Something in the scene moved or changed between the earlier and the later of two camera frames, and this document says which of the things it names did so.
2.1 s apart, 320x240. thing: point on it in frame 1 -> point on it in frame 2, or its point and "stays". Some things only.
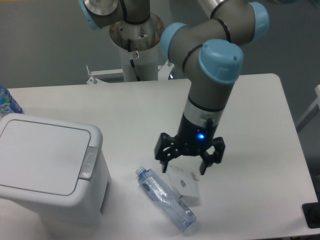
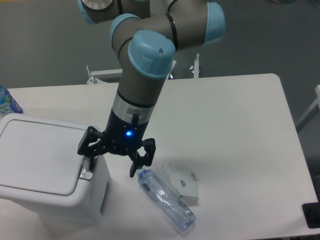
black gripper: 193,139 -> 124,133
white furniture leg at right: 312,111 stays
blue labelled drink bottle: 8,104 stays
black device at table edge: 311,211 stays
